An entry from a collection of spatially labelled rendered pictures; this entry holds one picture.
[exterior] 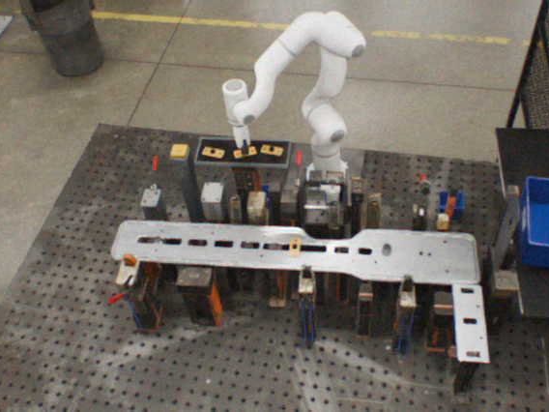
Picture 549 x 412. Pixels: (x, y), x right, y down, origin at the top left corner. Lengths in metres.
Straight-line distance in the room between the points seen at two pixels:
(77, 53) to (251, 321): 2.92
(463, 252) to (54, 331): 1.64
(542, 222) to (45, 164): 3.13
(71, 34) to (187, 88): 0.89
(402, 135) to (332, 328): 1.96
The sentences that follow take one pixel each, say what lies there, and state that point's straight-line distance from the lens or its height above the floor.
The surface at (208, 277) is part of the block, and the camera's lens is 2.29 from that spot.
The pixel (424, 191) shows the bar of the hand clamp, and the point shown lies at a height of 1.21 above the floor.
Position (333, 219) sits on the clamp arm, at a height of 1.03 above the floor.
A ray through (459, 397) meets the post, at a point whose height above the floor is 0.70.
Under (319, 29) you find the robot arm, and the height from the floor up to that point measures 1.64.
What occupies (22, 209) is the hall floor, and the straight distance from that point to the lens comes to 4.22.
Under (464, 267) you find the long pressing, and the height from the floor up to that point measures 1.00.
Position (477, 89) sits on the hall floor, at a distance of 4.58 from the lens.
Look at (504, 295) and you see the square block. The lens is 2.29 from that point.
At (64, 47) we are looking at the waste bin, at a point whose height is 0.28.
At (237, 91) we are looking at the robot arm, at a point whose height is 1.50.
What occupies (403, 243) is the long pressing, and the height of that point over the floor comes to 1.00.
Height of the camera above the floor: 2.92
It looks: 50 degrees down
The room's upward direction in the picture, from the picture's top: 6 degrees counter-clockwise
